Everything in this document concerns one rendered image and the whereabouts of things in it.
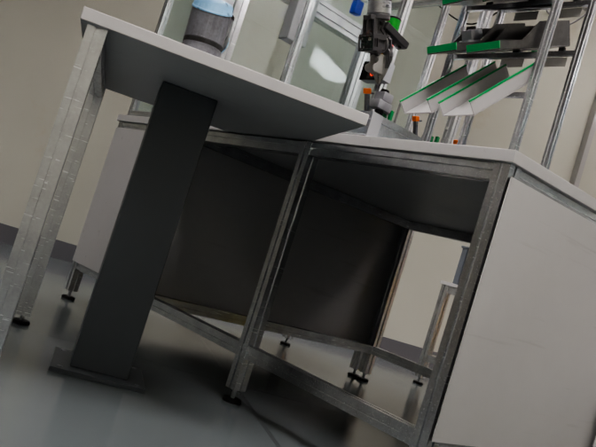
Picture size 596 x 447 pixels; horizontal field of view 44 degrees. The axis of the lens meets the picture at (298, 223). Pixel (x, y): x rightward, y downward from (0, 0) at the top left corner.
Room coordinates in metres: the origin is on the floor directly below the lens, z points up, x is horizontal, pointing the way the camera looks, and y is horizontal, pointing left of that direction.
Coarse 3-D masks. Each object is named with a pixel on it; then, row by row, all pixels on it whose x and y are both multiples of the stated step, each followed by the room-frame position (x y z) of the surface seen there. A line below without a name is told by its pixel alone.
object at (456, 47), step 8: (496, 24) 2.14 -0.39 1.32; (504, 24) 2.15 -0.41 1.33; (512, 24) 2.17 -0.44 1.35; (520, 24) 2.18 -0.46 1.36; (488, 32) 2.13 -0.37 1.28; (496, 32) 2.14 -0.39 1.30; (456, 40) 2.24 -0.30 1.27; (480, 40) 2.12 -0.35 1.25; (488, 40) 2.13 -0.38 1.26; (432, 48) 2.17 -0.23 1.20; (440, 48) 2.14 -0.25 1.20; (448, 48) 2.11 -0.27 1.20; (456, 48) 2.08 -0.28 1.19; (464, 48) 2.10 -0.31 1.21
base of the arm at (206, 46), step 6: (186, 36) 2.05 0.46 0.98; (192, 36) 2.04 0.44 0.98; (198, 36) 2.03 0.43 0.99; (186, 42) 2.05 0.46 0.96; (192, 42) 2.04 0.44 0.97; (198, 42) 2.03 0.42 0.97; (204, 42) 2.03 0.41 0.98; (210, 42) 2.04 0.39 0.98; (198, 48) 2.03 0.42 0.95; (204, 48) 2.03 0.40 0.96; (210, 48) 2.04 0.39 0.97; (216, 48) 2.06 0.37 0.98; (222, 48) 2.09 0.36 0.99; (216, 54) 2.06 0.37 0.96
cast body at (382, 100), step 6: (384, 90) 2.38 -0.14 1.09; (378, 96) 2.38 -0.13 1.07; (384, 96) 2.36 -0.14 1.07; (390, 96) 2.38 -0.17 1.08; (372, 102) 2.38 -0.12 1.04; (378, 102) 2.36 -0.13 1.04; (384, 102) 2.37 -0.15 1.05; (390, 102) 2.39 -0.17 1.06; (372, 108) 2.40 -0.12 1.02; (378, 108) 2.37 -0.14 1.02; (384, 108) 2.38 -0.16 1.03; (390, 108) 2.39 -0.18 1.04
